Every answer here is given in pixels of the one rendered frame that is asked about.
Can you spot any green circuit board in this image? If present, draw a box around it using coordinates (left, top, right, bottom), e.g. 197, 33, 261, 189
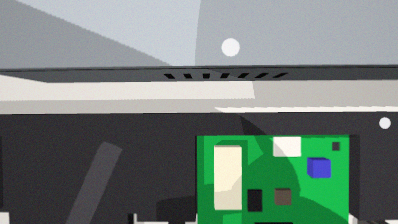
197, 135, 349, 224

